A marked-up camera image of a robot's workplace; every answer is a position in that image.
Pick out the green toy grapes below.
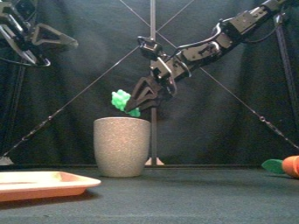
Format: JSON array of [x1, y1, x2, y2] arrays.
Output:
[[111, 88, 143, 118]]

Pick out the grey speckled cup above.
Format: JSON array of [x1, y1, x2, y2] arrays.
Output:
[[93, 116, 153, 179]]

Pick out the pink plastic tray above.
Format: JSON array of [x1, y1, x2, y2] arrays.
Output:
[[0, 171, 103, 203]]

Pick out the orange toy carrot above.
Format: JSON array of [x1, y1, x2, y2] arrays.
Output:
[[261, 155, 299, 179]]

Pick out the vertical metal frame post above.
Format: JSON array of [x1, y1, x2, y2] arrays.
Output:
[[145, 0, 166, 167]]

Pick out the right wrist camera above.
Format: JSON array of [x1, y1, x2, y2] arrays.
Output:
[[137, 36, 165, 61]]

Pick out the diagonal brace wire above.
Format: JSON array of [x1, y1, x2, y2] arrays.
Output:
[[0, 0, 197, 160], [118, 0, 299, 151]]

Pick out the black frame post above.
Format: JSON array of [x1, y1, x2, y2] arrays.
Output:
[[275, 12, 299, 123]]

